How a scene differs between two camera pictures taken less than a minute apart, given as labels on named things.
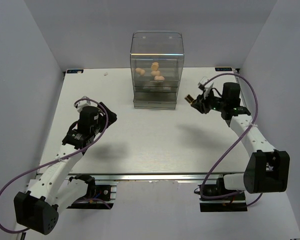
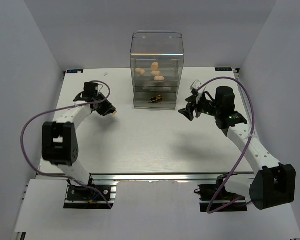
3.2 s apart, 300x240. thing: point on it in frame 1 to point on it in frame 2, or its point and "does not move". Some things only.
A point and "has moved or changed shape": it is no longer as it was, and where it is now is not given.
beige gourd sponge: [140, 71] does not move
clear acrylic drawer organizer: [156, 64] does not move
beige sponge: [159, 78] does not move
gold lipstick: [189, 98] has moved or changed shape
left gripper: [110, 114] to [106, 110]
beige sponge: [155, 73] does not move
